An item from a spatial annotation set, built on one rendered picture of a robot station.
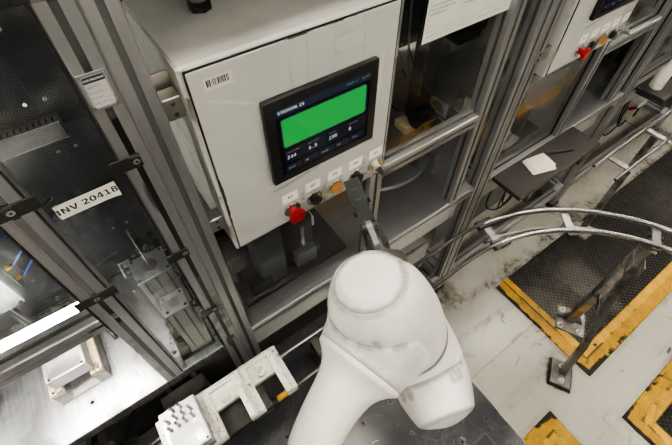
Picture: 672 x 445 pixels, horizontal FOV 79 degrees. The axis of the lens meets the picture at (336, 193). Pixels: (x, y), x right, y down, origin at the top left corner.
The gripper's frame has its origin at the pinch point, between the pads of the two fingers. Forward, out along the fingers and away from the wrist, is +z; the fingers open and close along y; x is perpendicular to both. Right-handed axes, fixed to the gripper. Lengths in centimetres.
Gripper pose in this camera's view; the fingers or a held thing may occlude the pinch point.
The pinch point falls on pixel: (356, 193)
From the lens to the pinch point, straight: 79.0
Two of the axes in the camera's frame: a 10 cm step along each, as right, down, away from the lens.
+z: -2.4, -6.9, 6.8
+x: 9.3, -3.7, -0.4
